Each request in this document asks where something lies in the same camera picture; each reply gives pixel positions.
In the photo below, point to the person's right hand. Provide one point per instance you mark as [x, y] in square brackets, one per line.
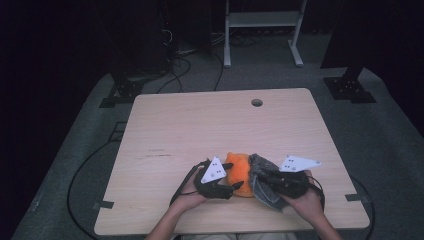
[310, 203]

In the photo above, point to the white metal stand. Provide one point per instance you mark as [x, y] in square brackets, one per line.
[261, 19]

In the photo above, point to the dark equipment cabinet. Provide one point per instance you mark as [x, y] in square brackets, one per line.
[143, 33]

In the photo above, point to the grey fuzzy cloth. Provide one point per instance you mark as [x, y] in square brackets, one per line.
[261, 195]

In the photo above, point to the person's left hand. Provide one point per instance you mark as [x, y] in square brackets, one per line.
[188, 198]

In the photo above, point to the grey tape strip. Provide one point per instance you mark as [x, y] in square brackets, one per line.
[356, 197]
[104, 204]

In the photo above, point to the black stand base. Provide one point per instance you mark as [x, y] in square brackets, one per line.
[123, 91]
[348, 88]

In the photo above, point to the orange plush toy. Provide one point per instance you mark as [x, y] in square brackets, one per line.
[238, 173]

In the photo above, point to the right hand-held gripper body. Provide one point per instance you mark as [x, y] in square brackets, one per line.
[296, 163]

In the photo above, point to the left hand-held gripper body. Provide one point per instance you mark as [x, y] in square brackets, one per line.
[213, 171]

